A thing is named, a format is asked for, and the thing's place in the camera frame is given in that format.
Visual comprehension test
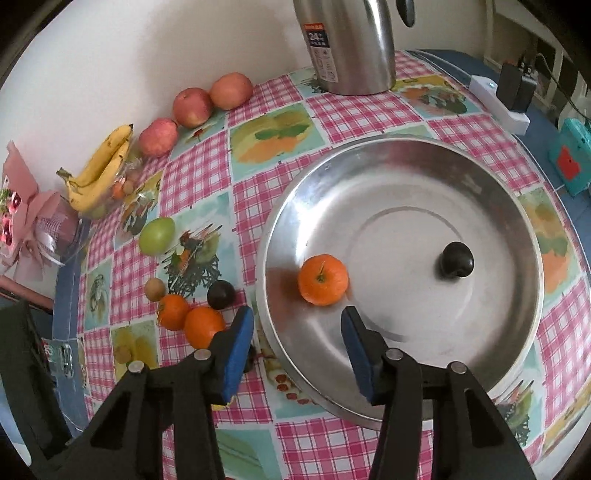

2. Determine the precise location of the stainless steel thermos kettle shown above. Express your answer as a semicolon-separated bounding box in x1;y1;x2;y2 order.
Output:
294;0;416;96

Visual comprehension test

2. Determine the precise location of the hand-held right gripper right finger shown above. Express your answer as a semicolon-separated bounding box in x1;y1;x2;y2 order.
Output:
341;305;539;480

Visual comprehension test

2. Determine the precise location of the small orange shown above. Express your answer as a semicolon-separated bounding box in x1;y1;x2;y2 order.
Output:
157;294;191;331
298;254;350;306

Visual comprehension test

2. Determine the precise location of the dark plum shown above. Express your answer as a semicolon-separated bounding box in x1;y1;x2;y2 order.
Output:
207;280;236;310
438;241;475;280

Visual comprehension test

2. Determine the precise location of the green apple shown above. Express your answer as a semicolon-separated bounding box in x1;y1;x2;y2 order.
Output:
139;217;177;256

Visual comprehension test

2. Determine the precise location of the black power adapter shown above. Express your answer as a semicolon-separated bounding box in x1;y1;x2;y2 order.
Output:
496;61;537;114

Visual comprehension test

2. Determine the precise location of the large orange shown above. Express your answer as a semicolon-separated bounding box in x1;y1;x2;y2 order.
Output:
184;306;227;350

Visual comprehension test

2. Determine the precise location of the black chair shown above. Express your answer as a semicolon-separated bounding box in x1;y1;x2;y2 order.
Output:
0;300;73;463

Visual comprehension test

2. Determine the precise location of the pink checkered fruit-print tablecloth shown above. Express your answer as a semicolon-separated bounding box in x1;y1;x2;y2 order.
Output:
76;48;591;480

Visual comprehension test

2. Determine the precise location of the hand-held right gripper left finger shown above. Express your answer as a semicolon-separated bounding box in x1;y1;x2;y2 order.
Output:
28;305;256;480

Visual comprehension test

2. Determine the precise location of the teal box with red patch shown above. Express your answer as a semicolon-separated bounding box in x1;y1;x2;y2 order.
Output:
548;117;591;197

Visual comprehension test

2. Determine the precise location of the dark cable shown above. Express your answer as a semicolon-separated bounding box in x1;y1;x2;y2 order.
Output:
534;52;585;123

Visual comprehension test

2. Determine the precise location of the metal table latch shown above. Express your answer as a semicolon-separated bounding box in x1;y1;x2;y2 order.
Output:
46;342;77;377

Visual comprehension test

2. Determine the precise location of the pink wrapped bouquet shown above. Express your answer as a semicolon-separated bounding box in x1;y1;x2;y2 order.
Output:
0;141;83;283

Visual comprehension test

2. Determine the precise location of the round steel basin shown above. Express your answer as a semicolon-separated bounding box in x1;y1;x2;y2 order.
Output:
255;137;546;430

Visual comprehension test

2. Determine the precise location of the clear bag of small fruits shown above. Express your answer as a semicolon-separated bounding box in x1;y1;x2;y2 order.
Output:
92;152;145;219

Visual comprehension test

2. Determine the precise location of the red apple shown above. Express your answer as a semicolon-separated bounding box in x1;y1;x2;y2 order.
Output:
172;88;214;128
139;118;179;158
210;72;254;110

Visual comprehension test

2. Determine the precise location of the yellow banana bunch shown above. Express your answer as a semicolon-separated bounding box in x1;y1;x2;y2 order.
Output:
56;124;134;213

